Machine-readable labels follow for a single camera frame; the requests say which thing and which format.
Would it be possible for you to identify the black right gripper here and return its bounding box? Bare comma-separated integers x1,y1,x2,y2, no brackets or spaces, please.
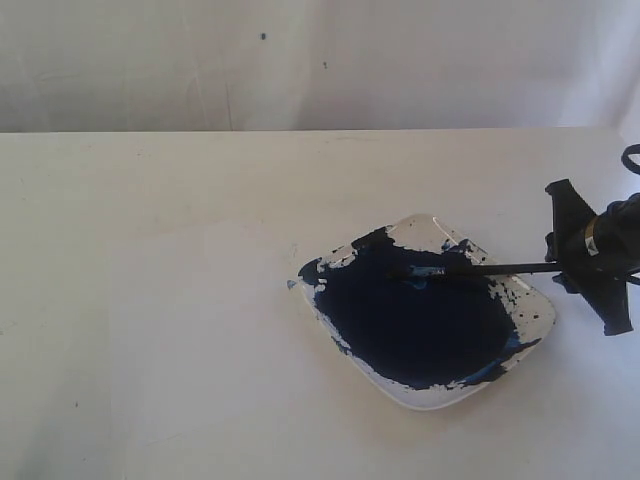
545,179,639,336

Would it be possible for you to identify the black paintbrush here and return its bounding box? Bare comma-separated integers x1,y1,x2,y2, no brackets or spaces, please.
387,263,562,280

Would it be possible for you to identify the white sheet of paper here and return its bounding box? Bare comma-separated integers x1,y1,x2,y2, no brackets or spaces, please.
109,221,326,445

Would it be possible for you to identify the white plate with blue paint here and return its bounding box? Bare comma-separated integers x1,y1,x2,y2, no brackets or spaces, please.
295,214,556,410

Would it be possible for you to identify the black right camera cable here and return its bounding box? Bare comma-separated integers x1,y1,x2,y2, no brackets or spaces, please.
618,143,640,176

